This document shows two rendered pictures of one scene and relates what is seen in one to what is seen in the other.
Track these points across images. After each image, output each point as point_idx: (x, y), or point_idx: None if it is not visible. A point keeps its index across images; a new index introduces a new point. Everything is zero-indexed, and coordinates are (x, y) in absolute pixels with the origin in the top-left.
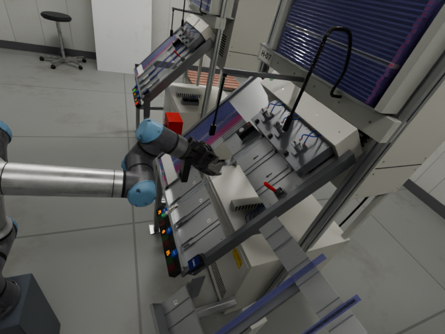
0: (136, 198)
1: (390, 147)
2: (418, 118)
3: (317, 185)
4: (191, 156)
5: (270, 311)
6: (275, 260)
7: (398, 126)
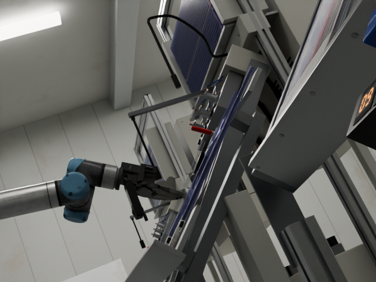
0: (68, 183)
1: (296, 40)
2: (286, 10)
3: (248, 100)
4: (129, 179)
5: (235, 173)
6: (343, 252)
7: (249, 15)
